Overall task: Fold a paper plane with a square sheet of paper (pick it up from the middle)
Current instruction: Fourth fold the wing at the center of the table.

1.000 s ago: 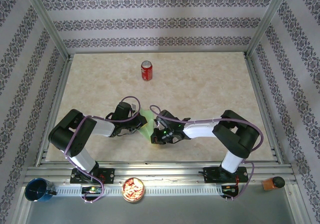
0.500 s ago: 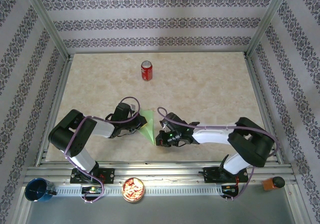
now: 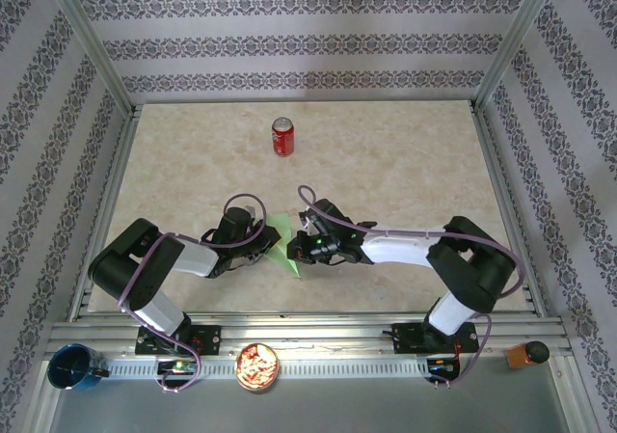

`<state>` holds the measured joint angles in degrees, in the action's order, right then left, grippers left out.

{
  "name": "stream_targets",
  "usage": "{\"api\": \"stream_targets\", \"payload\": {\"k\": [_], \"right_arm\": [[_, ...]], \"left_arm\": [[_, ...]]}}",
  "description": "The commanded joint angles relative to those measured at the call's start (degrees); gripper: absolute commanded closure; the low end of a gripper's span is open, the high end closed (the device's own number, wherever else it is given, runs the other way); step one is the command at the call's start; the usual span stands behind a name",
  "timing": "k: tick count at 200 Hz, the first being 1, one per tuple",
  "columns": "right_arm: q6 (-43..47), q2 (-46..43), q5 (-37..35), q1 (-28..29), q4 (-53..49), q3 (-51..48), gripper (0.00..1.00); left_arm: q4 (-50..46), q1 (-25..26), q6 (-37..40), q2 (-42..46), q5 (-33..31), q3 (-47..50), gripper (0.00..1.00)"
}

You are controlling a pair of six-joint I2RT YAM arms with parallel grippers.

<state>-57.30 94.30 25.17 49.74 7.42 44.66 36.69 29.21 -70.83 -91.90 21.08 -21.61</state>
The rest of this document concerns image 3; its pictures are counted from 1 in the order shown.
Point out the green cloth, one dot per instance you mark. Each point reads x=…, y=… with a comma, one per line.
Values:
x=289, y=264

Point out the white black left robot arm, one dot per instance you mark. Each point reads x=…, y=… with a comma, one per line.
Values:
x=193, y=259

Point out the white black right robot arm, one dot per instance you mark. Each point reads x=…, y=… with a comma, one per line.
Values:
x=395, y=250

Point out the red soda can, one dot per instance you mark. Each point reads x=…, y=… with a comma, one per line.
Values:
x=283, y=139

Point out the round tin of food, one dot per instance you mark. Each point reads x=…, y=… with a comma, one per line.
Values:
x=256, y=366

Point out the small circuit board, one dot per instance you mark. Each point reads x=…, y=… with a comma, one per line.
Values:
x=176, y=366
x=441, y=368

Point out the blue mug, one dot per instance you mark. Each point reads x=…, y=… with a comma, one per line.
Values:
x=72, y=368

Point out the orange block with black knob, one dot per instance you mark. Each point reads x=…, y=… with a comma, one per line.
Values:
x=518, y=357

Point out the aluminium front rail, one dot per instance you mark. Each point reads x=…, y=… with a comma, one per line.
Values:
x=313, y=329

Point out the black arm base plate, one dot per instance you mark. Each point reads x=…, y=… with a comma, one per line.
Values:
x=402, y=339
x=212, y=339

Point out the aluminium side rail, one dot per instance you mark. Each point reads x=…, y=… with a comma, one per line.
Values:
x=113, y=177
x=496, y=163

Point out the aluminium frame post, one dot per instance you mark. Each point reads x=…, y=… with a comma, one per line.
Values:
x=87, y=42
x=518, y=33

